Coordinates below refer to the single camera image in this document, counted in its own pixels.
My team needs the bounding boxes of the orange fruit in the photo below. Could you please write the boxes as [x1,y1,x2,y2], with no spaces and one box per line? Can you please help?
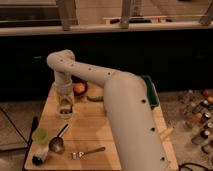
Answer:
[74,83,85,94]

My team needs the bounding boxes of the black and white brush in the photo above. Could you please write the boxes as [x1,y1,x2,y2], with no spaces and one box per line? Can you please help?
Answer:
[32,146,49,166]

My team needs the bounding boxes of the black cable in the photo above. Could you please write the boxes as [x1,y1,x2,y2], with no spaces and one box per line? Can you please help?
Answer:
[0,108,39,171]

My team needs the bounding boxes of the silver fork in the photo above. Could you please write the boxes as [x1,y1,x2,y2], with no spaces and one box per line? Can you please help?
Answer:
[71,147,106,160]

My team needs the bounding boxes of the yellow corn cob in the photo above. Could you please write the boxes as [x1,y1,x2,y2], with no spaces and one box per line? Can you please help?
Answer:
[160,128,173,141]

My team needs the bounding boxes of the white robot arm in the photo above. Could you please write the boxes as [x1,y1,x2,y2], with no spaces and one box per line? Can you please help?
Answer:
[47,50,169,171]

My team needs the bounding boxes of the green plastic cup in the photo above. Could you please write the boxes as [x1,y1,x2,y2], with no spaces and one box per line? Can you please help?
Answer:
[32,128,48,145]

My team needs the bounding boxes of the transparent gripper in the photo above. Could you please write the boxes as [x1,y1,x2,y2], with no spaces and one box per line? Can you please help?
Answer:
[55,87,76,120]

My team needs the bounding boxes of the dark red bowl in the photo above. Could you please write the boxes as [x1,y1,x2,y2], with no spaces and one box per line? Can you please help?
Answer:
[73,81,88,97]

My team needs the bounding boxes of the green plastic tray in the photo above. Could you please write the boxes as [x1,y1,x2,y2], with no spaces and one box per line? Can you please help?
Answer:
[142,75,159,109]

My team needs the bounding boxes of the white paper cup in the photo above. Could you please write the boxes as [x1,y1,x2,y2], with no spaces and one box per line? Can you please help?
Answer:
[57,107,73,119]

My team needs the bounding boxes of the metal measuring cup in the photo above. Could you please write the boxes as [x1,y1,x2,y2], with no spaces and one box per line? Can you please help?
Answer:
[49,124,69,154]

